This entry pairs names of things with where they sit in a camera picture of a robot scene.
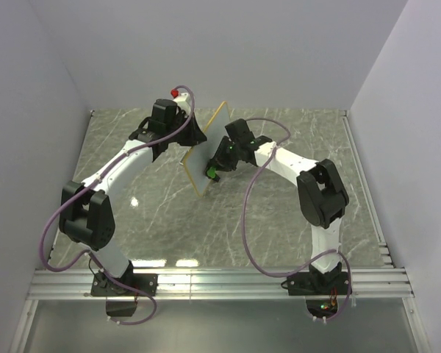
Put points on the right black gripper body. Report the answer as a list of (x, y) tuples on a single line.
[(231, 156)]

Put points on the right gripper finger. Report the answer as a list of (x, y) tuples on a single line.
[(221, 158), (219, 169)]

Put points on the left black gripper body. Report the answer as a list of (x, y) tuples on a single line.
[(192, 131)]

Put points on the green whiteboard eraser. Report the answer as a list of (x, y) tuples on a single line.
[(211, 172)]

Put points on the yellow framed whiteboard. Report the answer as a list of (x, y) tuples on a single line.
[(196, 159)]

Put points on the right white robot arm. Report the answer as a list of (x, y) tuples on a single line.
[(321, 192)]

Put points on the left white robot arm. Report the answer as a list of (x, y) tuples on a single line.
[(87, 216)]

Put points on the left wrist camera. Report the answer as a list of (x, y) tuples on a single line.
[(183, 100)]

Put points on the aluminium front rail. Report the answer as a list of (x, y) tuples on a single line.
[(216, 284)]

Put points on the aluminium rail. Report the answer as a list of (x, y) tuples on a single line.
[(383, 247), (216, 284)]

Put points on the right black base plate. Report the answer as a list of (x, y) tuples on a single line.
[(314, 283)]

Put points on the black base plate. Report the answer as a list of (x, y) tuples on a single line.
[(130, 285), (314, 283)]

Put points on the aluminium right side rail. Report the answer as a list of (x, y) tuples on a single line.
[(383, 247)]

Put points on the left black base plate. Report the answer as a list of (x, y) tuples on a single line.
[(130, 285)]

